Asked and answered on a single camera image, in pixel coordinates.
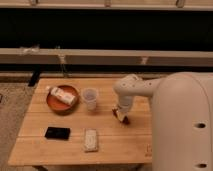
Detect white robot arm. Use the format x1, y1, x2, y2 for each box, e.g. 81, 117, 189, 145
114, 72, 213, 171

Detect white sponge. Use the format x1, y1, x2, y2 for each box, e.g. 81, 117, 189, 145
84, 129, 98, 152

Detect black rectangular sponge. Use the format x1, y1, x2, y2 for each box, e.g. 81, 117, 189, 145
45, 127, 71, 140

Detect clear plastic cup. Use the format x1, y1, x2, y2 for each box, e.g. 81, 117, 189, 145
81, 88, 98, 110

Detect wooden table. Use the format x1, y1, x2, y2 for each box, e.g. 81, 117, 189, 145
8, 78, 152, 166

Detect white box on plate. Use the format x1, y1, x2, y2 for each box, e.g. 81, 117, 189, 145
50, 87, 75, 105

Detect orange round plate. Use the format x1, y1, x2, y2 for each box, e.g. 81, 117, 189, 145
46, 85, 79, 113

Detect grey horizontal rail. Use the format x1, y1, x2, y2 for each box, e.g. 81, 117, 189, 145
0, 48, 213, 67

